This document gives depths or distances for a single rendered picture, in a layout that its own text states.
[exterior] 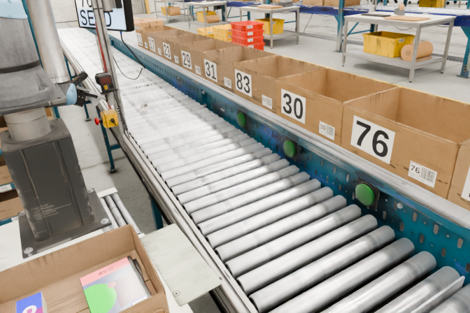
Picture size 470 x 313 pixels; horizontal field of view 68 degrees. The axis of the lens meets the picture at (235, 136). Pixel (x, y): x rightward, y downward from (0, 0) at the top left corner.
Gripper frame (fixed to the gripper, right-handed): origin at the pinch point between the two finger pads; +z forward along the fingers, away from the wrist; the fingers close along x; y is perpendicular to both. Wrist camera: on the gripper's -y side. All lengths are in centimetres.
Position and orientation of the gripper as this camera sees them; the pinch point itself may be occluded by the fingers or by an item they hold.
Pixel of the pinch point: (103, 96)
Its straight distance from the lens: 186.3
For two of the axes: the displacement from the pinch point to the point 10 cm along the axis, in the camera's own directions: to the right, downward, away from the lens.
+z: 7.8, 2.3, 5.8
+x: 4.9, 3.4, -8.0
